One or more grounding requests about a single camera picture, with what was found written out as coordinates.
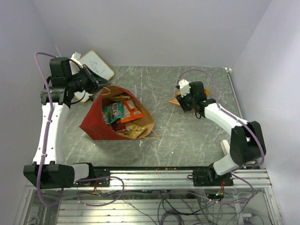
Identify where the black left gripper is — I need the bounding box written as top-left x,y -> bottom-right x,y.
67,64 -> 112,94

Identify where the orange chip bag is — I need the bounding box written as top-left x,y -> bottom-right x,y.
169,89 -> 210,106

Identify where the red paper bag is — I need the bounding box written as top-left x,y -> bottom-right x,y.
80,85 -> 155,140

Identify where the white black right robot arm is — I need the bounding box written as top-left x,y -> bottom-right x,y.
176,79 -> 266,186

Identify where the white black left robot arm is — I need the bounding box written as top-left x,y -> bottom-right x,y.
23,57 -> 111,189

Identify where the yellow chip bag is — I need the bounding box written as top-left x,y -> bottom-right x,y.
125,122 -> 146,139

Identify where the teal candy snack pack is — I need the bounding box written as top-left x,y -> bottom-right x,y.
102,102 -> 124,124

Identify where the orange cracker snack pack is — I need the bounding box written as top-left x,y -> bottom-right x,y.
120,99 -> 144,123

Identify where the small whiteboard yellow frame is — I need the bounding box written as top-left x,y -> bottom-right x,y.
70,50 -> 115,103

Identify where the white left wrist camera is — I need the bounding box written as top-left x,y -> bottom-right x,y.
70,52 -> 83,68

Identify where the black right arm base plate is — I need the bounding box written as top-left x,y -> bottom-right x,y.
187,166 -> 233,187

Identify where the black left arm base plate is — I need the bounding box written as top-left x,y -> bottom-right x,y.
72,163 -> 111,187

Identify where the aluminium rail frame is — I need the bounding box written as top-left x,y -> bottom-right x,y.
15,165 -> 283,225

